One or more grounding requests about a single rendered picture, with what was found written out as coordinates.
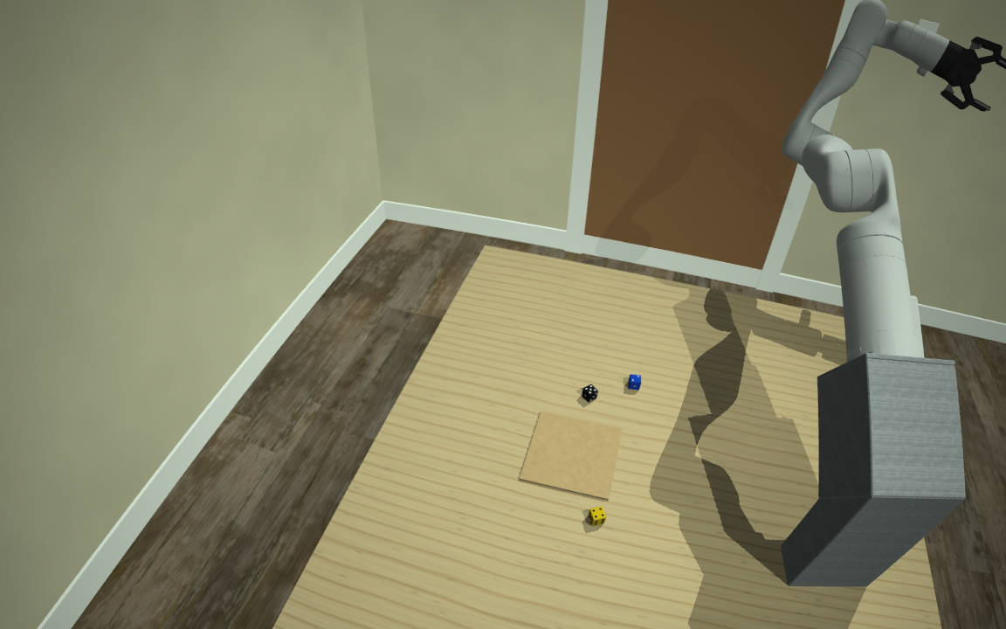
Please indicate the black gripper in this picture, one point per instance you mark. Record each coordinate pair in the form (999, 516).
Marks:
(959, 67)

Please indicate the yellow die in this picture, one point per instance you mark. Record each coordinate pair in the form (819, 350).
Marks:
(597, 516)

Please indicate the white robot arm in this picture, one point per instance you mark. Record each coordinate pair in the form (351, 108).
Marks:
(880, 315)

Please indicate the tan flat mat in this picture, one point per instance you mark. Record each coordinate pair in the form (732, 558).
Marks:
(572, 454)

